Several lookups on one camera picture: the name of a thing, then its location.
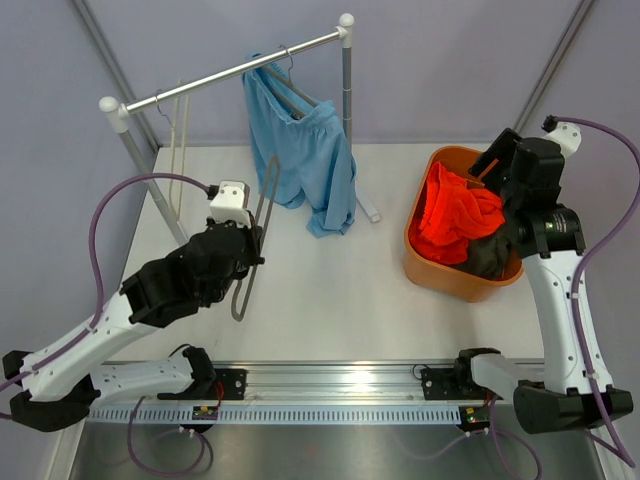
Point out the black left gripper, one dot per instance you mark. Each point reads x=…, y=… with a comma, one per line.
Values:
x=253, y=236

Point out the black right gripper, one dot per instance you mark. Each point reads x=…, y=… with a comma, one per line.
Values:
x=504, y=148

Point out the orange shorts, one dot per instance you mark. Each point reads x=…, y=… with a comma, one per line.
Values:
x=453, y=217

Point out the olive green shorts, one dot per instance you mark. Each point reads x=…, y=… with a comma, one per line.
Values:
x=487, y=257

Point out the grey clothes hanger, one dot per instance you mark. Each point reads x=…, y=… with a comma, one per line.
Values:
x=242, y=292

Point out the light blue shorts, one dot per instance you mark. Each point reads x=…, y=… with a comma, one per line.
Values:
x=317, y=165

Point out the white clothes hanger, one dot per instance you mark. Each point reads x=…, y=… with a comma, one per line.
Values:
x=178, y=147

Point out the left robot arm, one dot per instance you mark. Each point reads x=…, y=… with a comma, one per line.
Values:
x=63, y=382

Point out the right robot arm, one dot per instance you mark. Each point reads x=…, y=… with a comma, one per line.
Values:
x=575, y=390

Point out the orange plastic basket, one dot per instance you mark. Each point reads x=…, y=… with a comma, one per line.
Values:
x=442, y=278

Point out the white and silver clothes rack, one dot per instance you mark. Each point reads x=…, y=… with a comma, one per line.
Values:
x=118, y=113

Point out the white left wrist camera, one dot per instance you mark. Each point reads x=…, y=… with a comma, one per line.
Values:
x=228, y=203

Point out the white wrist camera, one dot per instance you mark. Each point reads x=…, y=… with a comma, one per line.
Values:
x=228, y=203
x=566, y=134

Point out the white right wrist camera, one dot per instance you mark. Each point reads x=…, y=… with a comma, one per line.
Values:
x=566, y=134

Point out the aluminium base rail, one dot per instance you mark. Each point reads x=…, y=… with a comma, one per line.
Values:
x=295, y=383

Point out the white slotted cable duct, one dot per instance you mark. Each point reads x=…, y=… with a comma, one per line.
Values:
x=236, y=414

